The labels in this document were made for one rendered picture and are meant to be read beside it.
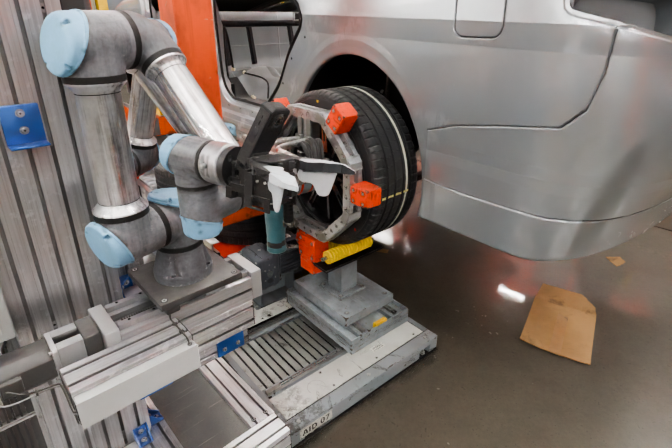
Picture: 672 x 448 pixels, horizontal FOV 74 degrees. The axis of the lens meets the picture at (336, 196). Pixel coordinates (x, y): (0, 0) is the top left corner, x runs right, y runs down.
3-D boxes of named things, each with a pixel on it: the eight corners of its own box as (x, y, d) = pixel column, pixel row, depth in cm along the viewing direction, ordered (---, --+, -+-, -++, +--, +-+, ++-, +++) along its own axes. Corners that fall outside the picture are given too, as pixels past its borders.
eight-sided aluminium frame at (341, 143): (361, 253, 176) (364, 117, 155) (348, 258, 172) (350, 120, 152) (284, 210, 215) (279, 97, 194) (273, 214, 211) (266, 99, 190)
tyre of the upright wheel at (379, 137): (314, 82, 214) (322, 210, 235) (272, 87, 200) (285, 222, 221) (420, 87, 165) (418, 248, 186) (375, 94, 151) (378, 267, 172)
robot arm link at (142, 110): (106, 173, 155) (119, 12, 132) (133, 160, 169) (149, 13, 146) (136, 185, 154) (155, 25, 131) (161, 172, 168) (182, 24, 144)
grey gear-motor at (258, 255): (327, 289, 240) (327, 231, 227) (260, 320, 215) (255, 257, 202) (307, 275, 253) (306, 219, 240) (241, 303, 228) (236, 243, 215)
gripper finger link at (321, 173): (350, 195, 75) (296, 192, 75) (353, 161, 74) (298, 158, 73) (352, 201, 72) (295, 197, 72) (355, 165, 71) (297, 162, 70)
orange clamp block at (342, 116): (350, 132, 165) (359, 114, 159) (333, 135, 160) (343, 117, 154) (340, 118, 168) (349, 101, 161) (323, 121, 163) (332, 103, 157)
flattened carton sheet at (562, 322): (598, 304, 241) (599, 298, 240) (589, 367, 198) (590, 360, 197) (538, 287, 255) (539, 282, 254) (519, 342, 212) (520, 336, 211)
